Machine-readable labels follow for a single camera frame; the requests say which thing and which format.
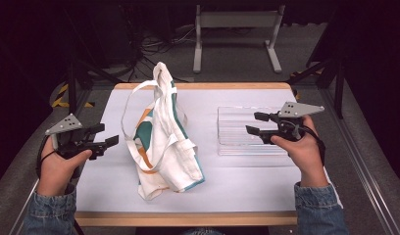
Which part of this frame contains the black tripod stand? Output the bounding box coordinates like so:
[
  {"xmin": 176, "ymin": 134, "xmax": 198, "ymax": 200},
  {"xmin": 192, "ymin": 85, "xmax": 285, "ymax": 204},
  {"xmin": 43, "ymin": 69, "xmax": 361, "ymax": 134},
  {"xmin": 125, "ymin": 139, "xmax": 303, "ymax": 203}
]
[
  {"xmin": 61, "ymin": 9, "xmax": 125, "ymax": 122},
  {"xmin": 285, "ymin": 57, "xmax": 347, "ymax": 120}
]

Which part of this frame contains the aluminium floor rail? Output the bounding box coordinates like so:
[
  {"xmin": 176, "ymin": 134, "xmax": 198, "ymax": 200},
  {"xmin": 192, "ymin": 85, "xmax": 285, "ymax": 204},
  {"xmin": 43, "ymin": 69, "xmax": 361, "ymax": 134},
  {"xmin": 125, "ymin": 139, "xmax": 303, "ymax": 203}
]
[{"xmin": 319, "ymin": 87, "xmax": 400, "ymax": 235}]

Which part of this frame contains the white metal stand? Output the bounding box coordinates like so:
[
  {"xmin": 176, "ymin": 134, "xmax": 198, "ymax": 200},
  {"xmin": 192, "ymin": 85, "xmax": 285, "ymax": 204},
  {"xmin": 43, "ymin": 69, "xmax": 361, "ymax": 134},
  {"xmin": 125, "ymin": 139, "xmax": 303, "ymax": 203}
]
[{"xmin": 192, "ymin": 4, "xmax": 286, "ymax": 74}]

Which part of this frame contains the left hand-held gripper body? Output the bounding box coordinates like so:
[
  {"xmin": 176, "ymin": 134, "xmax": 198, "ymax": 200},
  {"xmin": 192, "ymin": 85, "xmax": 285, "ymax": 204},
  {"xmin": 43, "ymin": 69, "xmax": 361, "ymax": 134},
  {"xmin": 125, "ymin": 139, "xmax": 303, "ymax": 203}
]
[{"xmin": 44, "ymin": 113, "xmax": 106, "ymax": 161}]

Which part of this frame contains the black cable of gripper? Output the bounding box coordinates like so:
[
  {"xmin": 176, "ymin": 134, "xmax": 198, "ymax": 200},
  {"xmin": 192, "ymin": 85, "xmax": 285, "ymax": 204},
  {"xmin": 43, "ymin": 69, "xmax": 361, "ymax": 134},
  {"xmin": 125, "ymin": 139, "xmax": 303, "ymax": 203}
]
[
  {"xmin": 35, "ymin": 134, "xmax": 60, "ymax": 180},
  {"xmin": 287, "ymin": 120, "xmax": 327, "ymax": 166}
]

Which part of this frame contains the person's right hand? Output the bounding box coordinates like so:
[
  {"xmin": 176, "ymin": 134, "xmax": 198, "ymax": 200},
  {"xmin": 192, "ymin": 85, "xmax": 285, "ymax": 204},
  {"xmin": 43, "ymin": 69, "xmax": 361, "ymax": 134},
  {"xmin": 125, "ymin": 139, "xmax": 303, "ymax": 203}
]
[{"xmin": 270, "ymin": 115, "xmax": 329, "ymax": 189}]

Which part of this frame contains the yellow black hazard tape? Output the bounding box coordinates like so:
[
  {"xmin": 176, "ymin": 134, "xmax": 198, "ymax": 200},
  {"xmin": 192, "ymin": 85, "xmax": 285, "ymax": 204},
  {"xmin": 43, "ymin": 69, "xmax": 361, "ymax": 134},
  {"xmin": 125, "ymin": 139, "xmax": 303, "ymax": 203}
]
[{"xmin": 50, "ymin": 82, "xmax": 96, "ymax": 109}]

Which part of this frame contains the white table cover sheet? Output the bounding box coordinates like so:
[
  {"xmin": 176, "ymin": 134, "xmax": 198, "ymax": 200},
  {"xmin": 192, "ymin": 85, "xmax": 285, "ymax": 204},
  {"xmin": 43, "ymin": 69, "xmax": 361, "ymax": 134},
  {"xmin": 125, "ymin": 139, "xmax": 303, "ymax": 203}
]
[{"xmin": 75, "ymin": 87, "xmax": 344, "ymax": 213}]

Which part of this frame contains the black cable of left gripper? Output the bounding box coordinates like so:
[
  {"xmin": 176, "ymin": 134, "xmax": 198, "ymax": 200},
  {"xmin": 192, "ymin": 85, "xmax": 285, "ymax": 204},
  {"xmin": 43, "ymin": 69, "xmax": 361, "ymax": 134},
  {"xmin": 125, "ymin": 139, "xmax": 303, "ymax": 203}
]
[{"xmin": 35, "ymin": 134, "xmax": 60, "ymax": 180}]

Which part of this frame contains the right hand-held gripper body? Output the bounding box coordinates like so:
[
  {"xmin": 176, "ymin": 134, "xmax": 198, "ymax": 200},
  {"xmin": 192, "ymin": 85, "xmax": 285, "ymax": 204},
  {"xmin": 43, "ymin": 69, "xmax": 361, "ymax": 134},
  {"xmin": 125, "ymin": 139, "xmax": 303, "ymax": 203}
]
[{"xmin": 260, "ymin": 101, "xmax": 325, "ymax": 145}]

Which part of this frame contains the clear plastic tray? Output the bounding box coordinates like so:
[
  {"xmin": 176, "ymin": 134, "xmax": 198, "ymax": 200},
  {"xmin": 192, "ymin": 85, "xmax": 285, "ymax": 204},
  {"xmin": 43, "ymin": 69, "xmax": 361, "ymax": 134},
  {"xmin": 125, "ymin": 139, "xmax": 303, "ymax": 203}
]
[{"xmin": 216, "ymin": 105, "xmax": 299, "ymax": 157}]

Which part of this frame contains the bundle of black floor cables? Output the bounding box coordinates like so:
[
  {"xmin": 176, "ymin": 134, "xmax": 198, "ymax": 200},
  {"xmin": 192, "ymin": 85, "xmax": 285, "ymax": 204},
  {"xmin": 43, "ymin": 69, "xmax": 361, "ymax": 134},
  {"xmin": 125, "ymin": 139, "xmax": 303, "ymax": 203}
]
[{"xmin": 121, "ymin": 23, "xmax": 197, "ymax": 83}]

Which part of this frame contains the person's denim leg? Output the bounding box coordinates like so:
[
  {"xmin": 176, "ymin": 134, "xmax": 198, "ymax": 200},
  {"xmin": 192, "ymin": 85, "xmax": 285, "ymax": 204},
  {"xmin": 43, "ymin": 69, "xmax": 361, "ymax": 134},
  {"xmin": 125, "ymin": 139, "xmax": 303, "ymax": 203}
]
[{"xmin": 182, "ymin": 227, "xmax": 225, "ymax": 235}]

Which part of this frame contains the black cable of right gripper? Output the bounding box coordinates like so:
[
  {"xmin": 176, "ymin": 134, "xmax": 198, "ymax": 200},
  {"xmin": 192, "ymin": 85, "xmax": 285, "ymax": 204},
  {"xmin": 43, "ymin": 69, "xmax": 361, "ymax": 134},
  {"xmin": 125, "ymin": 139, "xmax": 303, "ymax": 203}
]
[{"xmin": 287, "ymin": 120, "xmax": 327, "ymax": 166}]

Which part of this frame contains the white canvas tote bag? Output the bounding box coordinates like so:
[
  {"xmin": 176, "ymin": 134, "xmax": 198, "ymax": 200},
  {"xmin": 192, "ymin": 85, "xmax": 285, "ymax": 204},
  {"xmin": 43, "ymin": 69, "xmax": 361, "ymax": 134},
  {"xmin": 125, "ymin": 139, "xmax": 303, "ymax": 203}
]
[{"xmin": 121, "ymin": 61, "xmax": 206, "ymax": 201}]

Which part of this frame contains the person's left hand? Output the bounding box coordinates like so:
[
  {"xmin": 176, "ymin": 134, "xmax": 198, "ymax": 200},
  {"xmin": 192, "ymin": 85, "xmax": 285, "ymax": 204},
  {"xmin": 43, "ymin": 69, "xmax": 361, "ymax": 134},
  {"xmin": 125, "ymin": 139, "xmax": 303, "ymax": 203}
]
[{"xmin": 36, "ymin": 136, "xmax": 93, "ymax": 198}]

